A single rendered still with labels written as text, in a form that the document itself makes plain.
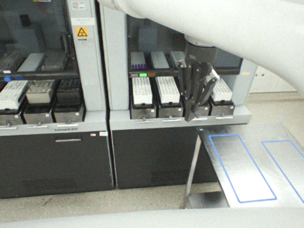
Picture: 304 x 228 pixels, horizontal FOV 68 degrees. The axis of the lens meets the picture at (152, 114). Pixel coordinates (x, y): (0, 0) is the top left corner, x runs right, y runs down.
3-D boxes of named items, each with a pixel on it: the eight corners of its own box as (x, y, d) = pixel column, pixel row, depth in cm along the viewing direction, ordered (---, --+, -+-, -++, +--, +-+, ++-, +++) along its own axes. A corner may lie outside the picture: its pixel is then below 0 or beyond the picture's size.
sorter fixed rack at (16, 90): (18, 83, 142) (14, 73, 138) (35, 82, 143) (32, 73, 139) (-2, 111, 118) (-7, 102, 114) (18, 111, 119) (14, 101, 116)
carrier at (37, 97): (52, 100, 125) (49, 91, 121) (51, 102, 123) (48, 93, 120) (30, 101, 123) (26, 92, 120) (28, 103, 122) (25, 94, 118)
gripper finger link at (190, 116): (196, 97, 65) (197, 99, 64) (192, 117, 69) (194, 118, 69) (189, 102, 63) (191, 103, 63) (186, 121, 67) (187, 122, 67)
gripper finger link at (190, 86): (192, 65, 56) (188, 63, 57) (186, 102, 63) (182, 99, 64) (202, 61, 58) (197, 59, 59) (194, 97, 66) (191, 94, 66)
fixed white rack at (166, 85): (154, 79, 151) (155, 70, 147) (169, 78, 152) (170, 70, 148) (161, 105, 128) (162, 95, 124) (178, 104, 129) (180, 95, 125)
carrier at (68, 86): (82, 92, 132) (80, 83, 128) (81, 94, 130) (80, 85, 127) (61, 93, 130) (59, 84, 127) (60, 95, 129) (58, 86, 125)
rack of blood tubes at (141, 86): (131, 79, 149) (131, 71, 146) (146, 79, 151) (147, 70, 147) (134, 106, 126) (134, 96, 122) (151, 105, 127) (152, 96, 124)
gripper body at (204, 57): (178, 39, 54) (175, 74, 60) (208, 50, 49) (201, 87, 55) (198, 32, 58) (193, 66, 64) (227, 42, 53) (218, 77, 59)
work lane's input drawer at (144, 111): (127, 65, 181) (127, 54, 175) (144, 65, 182) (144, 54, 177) (131, 125, 124) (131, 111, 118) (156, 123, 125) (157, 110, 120)
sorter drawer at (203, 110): (165, 64, 184) (166, 54, 179) (182, 64, 186) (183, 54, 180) (186, 122, 127) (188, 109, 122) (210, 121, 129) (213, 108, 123)
